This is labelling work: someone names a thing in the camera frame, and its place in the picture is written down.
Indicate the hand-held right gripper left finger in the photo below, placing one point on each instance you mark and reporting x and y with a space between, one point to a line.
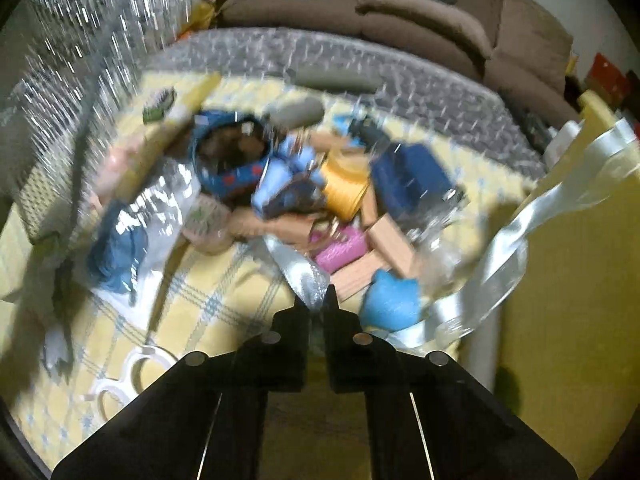
295 340

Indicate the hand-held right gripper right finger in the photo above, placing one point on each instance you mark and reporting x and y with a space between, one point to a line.
336 340

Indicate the yellow plastic basket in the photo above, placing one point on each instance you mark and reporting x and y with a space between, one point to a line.
555 320

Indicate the wooden block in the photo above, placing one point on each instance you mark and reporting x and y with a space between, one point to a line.
392 242
356 277

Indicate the blue yarn ball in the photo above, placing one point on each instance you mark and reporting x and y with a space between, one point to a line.
391 302

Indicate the pink yarn spool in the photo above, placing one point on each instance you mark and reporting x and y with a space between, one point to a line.
340 252

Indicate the yellow plaid tablecloth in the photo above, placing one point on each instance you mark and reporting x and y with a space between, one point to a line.
220 285

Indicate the light blue box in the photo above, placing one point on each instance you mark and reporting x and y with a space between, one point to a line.
272 187

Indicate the yellow thread spool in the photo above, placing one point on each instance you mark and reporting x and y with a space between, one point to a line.
345 185

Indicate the navy blue yarn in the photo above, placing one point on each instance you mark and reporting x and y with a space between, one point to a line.
411 182

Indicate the blue yarn in plastic bag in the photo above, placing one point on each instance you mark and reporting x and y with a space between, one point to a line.
120 257

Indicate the blue polka dot bag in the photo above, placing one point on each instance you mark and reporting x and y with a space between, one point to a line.
230 157

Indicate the grey oval stone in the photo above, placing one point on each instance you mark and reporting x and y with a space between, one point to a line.
296 110

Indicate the long yellow box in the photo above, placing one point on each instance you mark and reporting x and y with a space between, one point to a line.
192 105

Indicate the dark grey pencil case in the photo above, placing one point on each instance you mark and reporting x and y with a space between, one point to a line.
336 79

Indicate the green and black comb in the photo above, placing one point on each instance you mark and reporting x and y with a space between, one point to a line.
158 103

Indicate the grey patterned mat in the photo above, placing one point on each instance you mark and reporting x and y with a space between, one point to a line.
280 50

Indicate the brown sofa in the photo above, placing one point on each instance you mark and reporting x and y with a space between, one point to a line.
415 15

